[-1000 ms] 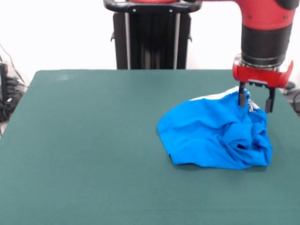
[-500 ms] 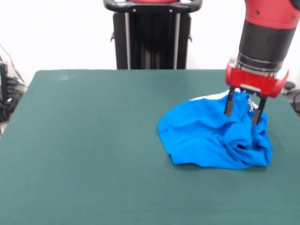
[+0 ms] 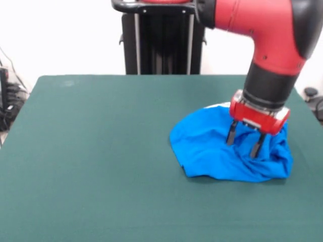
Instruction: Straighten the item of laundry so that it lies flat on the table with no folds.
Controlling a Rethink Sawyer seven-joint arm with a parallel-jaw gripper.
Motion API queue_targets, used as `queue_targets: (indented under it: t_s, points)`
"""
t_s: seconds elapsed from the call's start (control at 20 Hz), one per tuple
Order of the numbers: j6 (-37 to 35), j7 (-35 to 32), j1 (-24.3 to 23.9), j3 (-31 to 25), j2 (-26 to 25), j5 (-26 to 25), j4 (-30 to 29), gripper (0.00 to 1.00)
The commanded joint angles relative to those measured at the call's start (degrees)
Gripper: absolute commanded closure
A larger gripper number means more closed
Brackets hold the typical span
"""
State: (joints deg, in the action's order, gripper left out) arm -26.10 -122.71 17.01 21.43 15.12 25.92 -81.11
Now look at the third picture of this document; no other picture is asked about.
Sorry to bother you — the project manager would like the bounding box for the black box device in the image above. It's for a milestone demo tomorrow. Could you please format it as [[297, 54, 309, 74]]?
[[0, 67, 10, 109]]

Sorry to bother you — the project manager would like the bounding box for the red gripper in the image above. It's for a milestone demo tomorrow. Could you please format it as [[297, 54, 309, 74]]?
[[226, 90, 291, 159]]

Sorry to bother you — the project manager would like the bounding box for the black office chair base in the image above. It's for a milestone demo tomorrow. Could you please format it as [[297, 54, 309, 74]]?
[[301, 87, 323, 127]]

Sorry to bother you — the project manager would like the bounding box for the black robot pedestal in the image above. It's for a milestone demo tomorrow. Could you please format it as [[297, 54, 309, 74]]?
[[111, 0, 206, 75]]

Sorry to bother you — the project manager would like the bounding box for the dark green table cloth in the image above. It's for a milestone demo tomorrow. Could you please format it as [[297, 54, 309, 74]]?
[[0, 74, 323, 242]]

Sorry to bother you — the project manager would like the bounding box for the blue printed shirt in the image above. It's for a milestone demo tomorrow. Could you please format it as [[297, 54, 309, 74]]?
[[168, 101, 295, 184]]

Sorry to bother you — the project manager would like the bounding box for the black cable tangle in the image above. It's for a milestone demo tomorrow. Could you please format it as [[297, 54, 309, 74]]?
[[0, 46, 30, 132]]

